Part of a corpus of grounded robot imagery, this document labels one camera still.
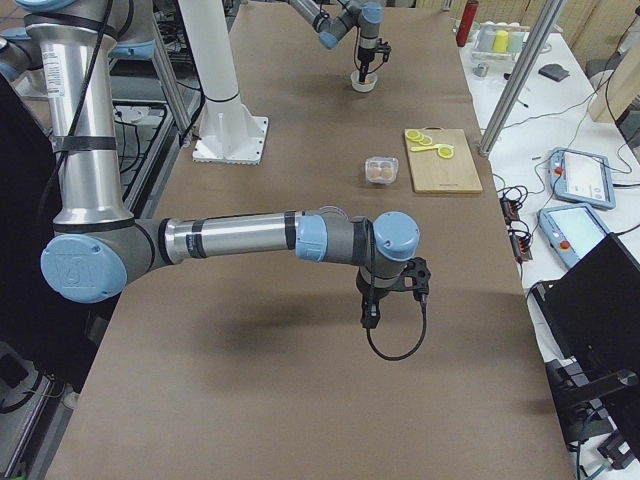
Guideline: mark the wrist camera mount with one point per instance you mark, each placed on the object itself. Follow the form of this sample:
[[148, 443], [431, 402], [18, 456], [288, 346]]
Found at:
[[415, 278]]

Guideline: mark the light blue cup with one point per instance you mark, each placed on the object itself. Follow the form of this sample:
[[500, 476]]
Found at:
[[515, 42]]

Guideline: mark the blue teach pendant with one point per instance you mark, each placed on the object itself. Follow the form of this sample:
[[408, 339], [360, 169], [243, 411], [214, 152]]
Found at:
[[579, 176], [572, 231]]

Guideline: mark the black square pad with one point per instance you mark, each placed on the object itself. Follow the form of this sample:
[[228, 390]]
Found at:
[[554, 72]]

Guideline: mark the lemon slice middle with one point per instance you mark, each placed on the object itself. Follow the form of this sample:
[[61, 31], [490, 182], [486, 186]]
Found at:
[[425, 141]]

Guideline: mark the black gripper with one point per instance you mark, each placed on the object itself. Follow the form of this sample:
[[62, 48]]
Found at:
[[378, 293], [367, 51]]

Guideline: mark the grey cup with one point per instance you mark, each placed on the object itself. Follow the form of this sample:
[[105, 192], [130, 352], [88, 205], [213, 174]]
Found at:
[[486, 38]]

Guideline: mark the lemon slice on knife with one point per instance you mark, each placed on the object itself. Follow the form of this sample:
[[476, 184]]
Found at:
[[445, 151]]

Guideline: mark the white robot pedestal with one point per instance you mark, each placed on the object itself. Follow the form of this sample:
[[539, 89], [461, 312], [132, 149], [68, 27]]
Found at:
[[228, 132]]

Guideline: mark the clear plastic egg box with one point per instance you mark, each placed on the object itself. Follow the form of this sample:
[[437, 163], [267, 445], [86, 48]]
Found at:
[[381, 162]]

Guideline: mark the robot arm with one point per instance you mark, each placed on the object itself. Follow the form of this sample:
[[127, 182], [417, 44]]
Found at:
[[366, 17], [98, 247]]

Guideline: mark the small metal cylinder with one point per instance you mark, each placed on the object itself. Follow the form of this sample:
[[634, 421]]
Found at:
[[481, 70]]

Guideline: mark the red bottle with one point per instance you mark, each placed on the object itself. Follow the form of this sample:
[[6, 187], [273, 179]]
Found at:
[[466, 22]]

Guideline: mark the blue teach pendant near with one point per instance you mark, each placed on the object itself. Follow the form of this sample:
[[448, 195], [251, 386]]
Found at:
[[572, 231]]

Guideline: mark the yellow cup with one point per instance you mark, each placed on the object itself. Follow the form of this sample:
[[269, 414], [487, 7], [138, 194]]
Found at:
[[501, 41]]

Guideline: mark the wooden cutting board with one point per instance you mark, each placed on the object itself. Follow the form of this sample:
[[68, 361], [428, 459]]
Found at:
[[432, 174]]

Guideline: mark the aluminium frame post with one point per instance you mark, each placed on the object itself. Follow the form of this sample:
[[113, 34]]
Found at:
[[536, 39]]

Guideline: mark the black monitor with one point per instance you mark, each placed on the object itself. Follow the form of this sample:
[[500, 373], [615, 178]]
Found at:
[[595, 305]]

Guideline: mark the white bowl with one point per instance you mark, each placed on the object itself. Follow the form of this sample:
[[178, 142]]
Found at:
[[365, 86]]

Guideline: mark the blue teach pendant far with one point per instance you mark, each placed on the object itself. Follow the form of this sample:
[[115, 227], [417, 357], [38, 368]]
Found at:
[[579, 176]]

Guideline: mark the yellow toy knife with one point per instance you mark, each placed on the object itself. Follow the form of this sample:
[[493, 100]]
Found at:
[[421, 148]]

